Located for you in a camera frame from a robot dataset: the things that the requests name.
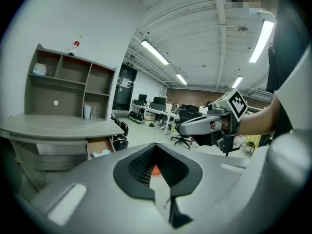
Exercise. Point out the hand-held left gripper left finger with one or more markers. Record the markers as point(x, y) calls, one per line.
point(92, 203)

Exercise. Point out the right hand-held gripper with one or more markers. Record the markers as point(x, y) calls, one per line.
point(234, 106)

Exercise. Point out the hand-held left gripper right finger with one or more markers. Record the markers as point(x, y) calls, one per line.
point(214, 179)

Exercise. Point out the light blue tissue pack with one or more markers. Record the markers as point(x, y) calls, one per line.
point(101, 153)

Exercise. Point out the brown wooden drawer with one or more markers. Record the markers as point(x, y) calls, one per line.
point(98, 144)

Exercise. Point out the person's right forearm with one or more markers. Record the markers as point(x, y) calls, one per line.
point(258, 121)

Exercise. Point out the person's right hand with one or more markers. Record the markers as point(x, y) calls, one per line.
point(213, 126)

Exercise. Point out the black office chair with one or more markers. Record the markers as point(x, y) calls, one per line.
point(184, 121)

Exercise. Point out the white office desk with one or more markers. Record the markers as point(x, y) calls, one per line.
point(156, 110)

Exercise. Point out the black computer monitor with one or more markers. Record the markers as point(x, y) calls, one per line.
point(142, 97)
point(159, 100)

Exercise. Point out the cardboard box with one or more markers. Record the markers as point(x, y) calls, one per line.
point(150, 118)

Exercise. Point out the ceiling strip light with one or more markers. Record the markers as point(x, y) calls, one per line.
point(262, 41)
point(154, 52)
point(181, 79)
point(237, 82)

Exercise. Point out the row of black green backpacks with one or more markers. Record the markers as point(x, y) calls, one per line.
point(137, 118)

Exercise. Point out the orange plastic bag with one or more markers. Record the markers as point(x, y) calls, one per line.
point(156, 170)

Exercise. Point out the black double door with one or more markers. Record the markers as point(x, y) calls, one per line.
point(124, 89)

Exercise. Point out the clear drinking glass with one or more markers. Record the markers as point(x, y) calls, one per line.
point(93, 113)

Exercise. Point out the green exit sign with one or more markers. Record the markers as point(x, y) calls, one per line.
point(129, 64)

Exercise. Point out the white cup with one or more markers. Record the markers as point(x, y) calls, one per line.
point(87, 112)

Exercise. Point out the grey wooden shelf hutch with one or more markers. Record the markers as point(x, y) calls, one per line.
point(70, 101)

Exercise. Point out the person's black shirt torso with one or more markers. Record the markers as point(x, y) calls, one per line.
point(285, 45)

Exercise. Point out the white tissue packet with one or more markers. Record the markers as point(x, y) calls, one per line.
point(39, 69)

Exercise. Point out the clear bottle with red label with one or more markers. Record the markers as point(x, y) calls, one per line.
point(74, 46)

